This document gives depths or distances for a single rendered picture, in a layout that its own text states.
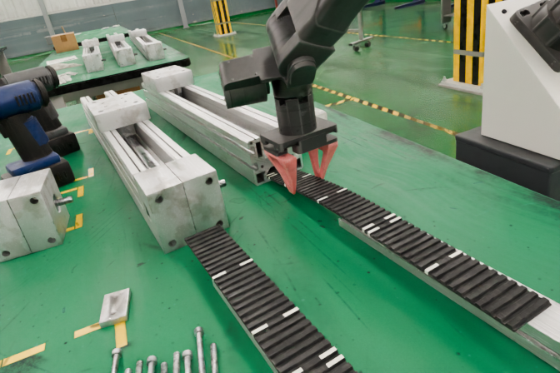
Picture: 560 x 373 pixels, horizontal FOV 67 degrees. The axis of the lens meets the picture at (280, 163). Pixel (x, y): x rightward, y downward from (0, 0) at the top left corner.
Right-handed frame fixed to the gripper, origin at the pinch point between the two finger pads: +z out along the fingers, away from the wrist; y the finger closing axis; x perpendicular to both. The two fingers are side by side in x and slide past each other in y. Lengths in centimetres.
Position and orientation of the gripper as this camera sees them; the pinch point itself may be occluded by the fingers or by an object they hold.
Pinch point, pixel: (305, 182)
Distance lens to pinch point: 66.9
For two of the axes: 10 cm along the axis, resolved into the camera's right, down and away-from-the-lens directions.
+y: -8.6, 3.2, -4.0
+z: 1.5, 9.0, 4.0
